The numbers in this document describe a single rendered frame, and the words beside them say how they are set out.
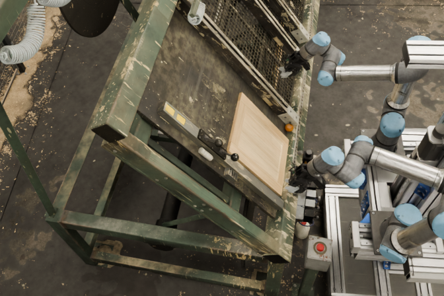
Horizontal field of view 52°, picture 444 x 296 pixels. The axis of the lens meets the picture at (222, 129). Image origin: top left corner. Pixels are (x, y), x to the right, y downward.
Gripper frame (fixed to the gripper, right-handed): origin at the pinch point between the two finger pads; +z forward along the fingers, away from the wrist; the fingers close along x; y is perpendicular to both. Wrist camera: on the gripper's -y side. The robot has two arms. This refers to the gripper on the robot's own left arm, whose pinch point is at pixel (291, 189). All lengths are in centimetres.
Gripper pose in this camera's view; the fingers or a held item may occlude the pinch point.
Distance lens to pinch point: 203.1
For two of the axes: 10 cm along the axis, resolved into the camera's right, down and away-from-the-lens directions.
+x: -0.9, 8.2, -5.6
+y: -9.0, -3.1, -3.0
